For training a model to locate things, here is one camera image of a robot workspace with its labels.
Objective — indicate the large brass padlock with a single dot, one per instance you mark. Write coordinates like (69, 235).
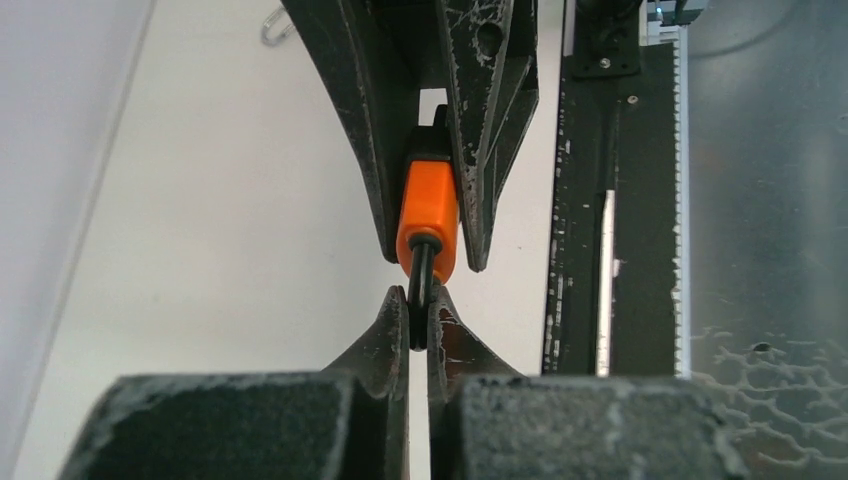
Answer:
(276, 28)

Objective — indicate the orange black padlock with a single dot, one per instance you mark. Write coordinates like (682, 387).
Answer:
(427, 237)

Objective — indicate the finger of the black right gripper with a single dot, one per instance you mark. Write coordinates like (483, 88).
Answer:
(490, 52)
(373, 94)

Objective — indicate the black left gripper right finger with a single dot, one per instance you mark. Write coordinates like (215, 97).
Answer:
(454, 351)

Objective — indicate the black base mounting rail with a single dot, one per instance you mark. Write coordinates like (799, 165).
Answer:
(619, 265)

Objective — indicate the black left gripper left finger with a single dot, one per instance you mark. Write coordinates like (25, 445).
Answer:
(379, 357)

